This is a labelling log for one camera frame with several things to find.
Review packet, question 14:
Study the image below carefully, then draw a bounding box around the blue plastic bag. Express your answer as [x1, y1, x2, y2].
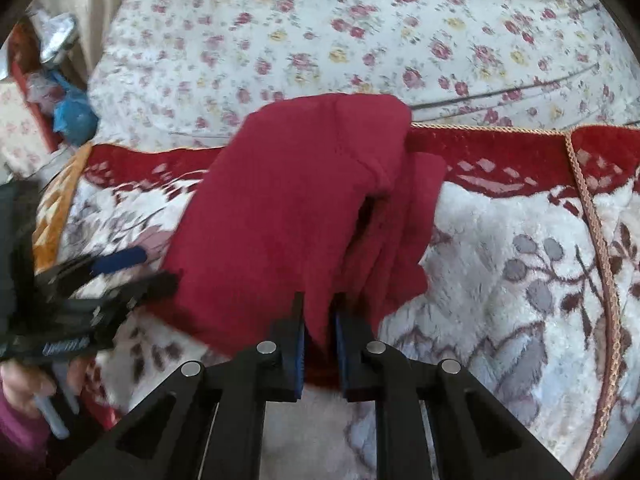
[48, 70, 99, 146]

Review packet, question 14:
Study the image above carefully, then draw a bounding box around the orange patterned cloth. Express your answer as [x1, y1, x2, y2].
[32, 142, 92, 274]

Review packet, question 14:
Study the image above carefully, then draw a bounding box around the maroon left sleeve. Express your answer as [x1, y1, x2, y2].
[1, 394, 50, 479]

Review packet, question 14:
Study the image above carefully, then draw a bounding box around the black cable on sheet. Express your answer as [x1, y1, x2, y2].
[409, 62, 601, 111]

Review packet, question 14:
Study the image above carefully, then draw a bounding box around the dark red garment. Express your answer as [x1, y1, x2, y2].
[150, 94, 446, 388]

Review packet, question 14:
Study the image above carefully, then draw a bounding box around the left hand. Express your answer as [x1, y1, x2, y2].
[1, 356, 94, 418]

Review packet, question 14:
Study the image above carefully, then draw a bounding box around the floral white bed sheet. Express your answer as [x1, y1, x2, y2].
[89, 0, 639, 151]

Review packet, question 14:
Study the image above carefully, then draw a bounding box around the red white plush blanket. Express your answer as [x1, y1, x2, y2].
[56, 125, 639, 479]

